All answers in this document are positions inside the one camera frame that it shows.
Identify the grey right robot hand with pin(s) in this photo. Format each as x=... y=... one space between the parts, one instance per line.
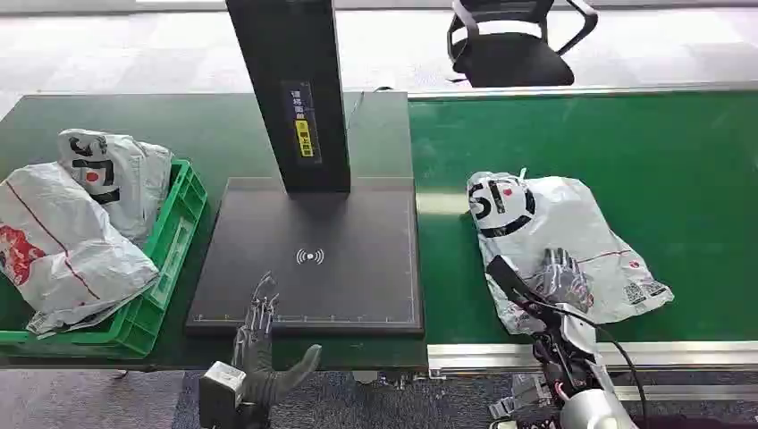
x=562 y=281

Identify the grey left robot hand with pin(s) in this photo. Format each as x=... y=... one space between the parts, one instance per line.
x=257 y=355

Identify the white parcel bag black print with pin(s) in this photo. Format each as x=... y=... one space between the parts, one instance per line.
x=127 y=172
x=568 y=225

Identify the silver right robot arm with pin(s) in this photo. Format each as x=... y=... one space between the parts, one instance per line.
x=583 y=379

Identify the green conveyor belt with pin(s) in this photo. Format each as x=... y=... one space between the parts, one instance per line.
x=651 y=177

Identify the green plastic crate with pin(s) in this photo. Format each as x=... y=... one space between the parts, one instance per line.
x=172 y=248

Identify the black office chair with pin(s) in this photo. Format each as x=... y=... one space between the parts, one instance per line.
x=515 y=59

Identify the white parcel bag red print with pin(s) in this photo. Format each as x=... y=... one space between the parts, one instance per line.
x=59 y=237

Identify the yellow and black column label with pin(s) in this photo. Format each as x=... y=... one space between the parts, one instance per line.
x=303 y=127

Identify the black scanner column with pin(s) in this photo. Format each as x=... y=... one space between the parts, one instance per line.
x=296 y=53

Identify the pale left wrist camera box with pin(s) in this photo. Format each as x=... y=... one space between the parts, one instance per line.
x=220 y=391

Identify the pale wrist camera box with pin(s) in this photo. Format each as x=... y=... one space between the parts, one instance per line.
x=524 y=397
x=220 y=391

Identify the dark scanner base plate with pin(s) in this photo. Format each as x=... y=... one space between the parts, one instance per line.
x=331 y=284

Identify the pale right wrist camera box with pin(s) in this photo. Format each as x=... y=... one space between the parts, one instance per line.
x=524 y=397

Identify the aluminium conveyor frame rail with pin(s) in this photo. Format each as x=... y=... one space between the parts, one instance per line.
x=681 y=354

